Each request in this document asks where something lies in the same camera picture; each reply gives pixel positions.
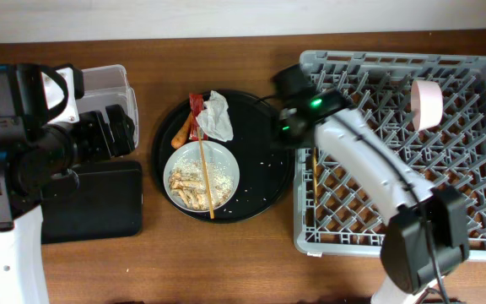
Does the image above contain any orange carrot piece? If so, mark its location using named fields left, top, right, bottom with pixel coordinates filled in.
left=171, top=113, right=193, bottom=149

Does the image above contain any crumpled white napkin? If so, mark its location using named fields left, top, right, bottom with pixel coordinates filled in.
left=197, top=90, right=234, bottom=142

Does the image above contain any grey dishwasher rack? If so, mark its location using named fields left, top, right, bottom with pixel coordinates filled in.
left=294, top=51, right=486, bottom=262

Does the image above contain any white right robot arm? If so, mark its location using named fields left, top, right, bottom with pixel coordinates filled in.
left=273, top=88, right=470, bottom=303

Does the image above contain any round black tray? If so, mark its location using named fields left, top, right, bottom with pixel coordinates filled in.
left=150, top=90, right=295, bottom=224

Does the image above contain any black rectangular bin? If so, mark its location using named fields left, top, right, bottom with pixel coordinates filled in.
left=41, top=161, right=143, bottom=244

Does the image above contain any pink bowl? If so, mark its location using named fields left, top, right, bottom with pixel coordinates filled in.
left=410, top=80, right=443, bottom=131

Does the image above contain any red snack wrapper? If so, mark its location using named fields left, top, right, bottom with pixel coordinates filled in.
left=189, top=94, right=208, bottom=141

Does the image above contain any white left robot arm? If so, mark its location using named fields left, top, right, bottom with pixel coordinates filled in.
left=0, top=104, right=138, bottom=303

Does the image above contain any clear plastic bin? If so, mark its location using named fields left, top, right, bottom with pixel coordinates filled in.
left=76, top=64, right=139, bottom=148

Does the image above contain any grey plate with food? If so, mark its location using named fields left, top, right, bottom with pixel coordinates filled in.
left=162, top=141, right=240, bottom=213

